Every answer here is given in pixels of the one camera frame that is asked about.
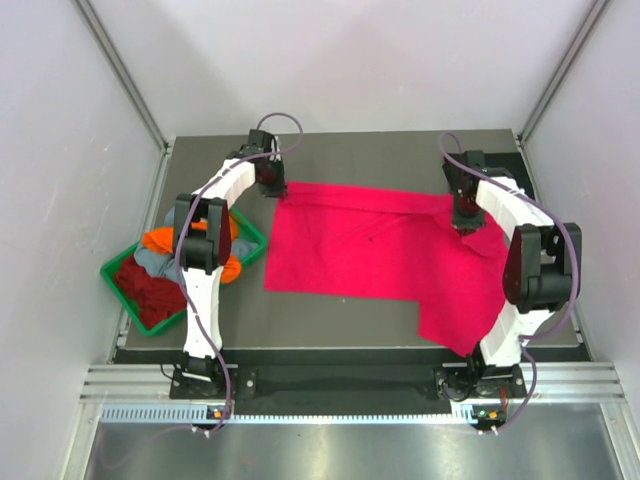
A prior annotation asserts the pink t-shirt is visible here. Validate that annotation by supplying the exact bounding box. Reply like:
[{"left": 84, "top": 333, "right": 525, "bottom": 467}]
[{"left": 264, "top": 182, "right": 507, "bottom": 356}]

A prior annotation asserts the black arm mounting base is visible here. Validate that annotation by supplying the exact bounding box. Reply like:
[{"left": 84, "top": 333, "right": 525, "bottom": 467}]
[{"left": 167, "top": 348, "right": 525, "bottom": 408}]

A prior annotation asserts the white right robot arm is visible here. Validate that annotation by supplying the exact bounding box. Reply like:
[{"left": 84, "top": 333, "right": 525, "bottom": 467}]
[{"left": 443, "top": 150, "right": 582, "bottom": 396}]

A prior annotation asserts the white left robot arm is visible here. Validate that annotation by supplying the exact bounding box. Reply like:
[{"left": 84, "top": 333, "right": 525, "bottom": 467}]
[{"left": 173, "top": 129, "right": 287, "bottom": 397}]

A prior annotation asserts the green plastic bin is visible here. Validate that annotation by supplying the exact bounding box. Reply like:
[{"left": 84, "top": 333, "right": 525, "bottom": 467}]
[{"left": 100, "top": 208, "right": 267, "bottom": 336}]

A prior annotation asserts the folded black t-shirt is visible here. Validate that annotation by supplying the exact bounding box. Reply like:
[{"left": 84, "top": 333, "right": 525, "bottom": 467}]
[{"left": 442, "top": 152, "right": 536, "bottom": 199}]

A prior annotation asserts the orange t-shirt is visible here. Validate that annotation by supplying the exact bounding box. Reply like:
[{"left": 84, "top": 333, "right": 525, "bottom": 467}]
[{"left": 141, "top": 219, "right": 243, "bottom": 285}]

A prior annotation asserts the grey t-shirt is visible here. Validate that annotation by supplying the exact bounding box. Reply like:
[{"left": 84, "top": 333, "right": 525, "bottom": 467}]
[{"left": 133, "top": 207, "right": 259, "bottom": 281}]

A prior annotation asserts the dark red t-shirt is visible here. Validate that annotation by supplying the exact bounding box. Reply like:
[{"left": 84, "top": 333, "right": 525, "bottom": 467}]
[{"left": 114, "top": 255, "right": 186, "bottom": 330}]

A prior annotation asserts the slotted cable duct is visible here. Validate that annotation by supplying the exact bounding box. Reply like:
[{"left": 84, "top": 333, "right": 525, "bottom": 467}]
[{"left": 100, "top": 404, "right": 498, "bottom": 425}]

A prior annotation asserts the left aluminium frame post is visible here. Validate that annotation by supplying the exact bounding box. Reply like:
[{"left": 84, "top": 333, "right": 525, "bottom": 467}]
[{"left": 71, "top": 0, "right": 169, "bottom": 151}]

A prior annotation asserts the aluminium frame post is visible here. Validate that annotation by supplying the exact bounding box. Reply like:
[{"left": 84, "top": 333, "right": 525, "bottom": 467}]
[
  {"left": 71, "top": 0, "right": 169, "bottom": 151},
  {"left": 515, "top": 0, "right": 612, "bottom": 146}
]

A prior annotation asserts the right aluminium frame post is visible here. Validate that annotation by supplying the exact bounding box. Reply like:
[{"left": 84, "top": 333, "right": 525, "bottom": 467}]
[{"left": 515, "top": 0, "right": 612, "bottom": 146}]

